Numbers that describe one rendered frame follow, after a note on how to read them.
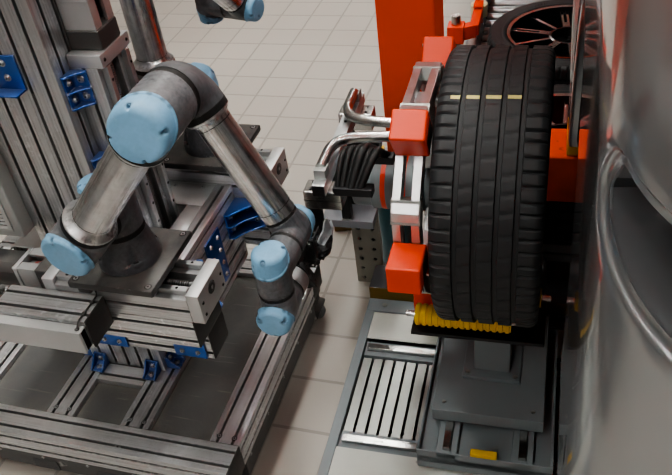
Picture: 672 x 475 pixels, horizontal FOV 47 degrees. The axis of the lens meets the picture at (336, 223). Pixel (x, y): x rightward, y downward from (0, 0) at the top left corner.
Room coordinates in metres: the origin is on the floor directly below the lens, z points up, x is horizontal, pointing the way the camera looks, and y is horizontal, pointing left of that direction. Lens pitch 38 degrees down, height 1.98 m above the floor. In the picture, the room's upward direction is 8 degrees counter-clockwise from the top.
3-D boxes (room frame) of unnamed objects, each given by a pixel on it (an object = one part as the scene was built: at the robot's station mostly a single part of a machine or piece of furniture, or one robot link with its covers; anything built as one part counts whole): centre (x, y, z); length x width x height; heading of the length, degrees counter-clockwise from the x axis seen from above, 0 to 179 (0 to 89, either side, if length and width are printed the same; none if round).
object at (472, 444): (1.44, -0.38, 0.13); 0.50 x 0.36 x 0.10; 161
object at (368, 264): (2.18, -0.12, 0.21); 0.10 x 0.10 x 0.42; 71
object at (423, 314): (1.40, -0.29, 0.51); 0.29 x 0.06 x 0.06; 71
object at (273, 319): (1.18, 0.14, 0.85); 0.11 x 0.08 x 0.09; 161
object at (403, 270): (1.24, -0.14, 0.85); 0.09 x 0.08 x 0.07; 161
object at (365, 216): (2.15, -0.11, 0.44); 0.43 x 0.17 x 0.03; 161
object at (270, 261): (1.20, 0.13, 0.95); 0.11 x 0.08 x 0.11; 158
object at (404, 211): (1.54, -0.23, 0.85); 0.54 x 0.07 x 0.54; 161
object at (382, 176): (1.57, -0.17, 0.85); 0.21 x 0.14 x 0.14; 71
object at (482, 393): (1.49, -0.39, 0.32); 0.40 x 0.30 x 0.28; 161
